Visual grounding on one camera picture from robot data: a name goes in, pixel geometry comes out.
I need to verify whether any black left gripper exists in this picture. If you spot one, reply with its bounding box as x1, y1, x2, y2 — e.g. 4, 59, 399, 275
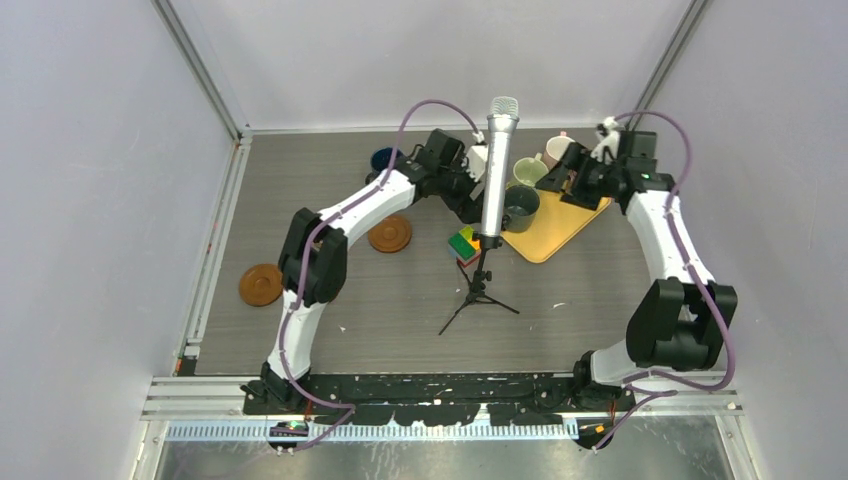
436, 154, 495, 225

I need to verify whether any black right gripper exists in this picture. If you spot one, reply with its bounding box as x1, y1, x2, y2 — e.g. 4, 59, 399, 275
534, 142, 622, 212

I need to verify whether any yellow tray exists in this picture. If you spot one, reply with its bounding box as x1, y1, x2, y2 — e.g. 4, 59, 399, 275
502, 191, 612, 264

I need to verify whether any dark green mug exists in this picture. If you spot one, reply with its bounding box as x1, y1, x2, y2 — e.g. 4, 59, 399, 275
503, 185, 541, 233

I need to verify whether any light green mug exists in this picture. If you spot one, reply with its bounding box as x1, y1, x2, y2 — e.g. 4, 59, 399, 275
512, 153, 549, 188

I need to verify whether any brown wooden coaster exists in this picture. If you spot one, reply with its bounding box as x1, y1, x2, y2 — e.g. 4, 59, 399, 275
238, 263, 283, 307
367, 215, 412, 254

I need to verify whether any dark blue mug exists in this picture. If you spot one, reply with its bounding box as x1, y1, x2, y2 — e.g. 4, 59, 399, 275
365, 147, 393, 185

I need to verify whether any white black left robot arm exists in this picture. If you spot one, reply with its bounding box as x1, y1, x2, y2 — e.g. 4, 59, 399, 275
242, 129, 487, 414

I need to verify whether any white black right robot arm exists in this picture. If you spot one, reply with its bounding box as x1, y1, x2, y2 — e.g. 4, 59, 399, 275
537, 130, 738, 411

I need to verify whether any pink cream mug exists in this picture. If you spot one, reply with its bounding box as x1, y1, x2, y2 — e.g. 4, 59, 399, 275
542, 131, 574, 170

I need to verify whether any colourful toy brick block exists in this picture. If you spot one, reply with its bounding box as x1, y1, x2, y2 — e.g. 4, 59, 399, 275
448, 225, 481, 268

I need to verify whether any silver microphone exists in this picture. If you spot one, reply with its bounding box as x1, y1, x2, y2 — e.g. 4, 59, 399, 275
480, 96, 519, 249

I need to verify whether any black microphone tripod stand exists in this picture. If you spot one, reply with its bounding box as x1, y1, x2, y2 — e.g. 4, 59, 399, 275
438, 231, 519, 335

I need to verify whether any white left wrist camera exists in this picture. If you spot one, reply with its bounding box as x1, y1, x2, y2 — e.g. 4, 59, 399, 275
464, 131, 488, 183

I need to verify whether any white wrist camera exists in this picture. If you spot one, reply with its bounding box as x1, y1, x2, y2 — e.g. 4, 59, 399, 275
590, 116, 622, 165
464, 131, 488, 183

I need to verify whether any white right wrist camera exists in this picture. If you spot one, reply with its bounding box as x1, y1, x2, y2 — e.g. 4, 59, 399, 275
590, 116, 622, 165

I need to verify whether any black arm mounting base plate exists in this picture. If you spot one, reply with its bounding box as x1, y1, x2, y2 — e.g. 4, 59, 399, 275
241, 372, 635, 426

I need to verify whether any aluminium front rail frame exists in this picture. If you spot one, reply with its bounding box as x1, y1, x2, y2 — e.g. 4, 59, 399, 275
142, 373, 743, 449

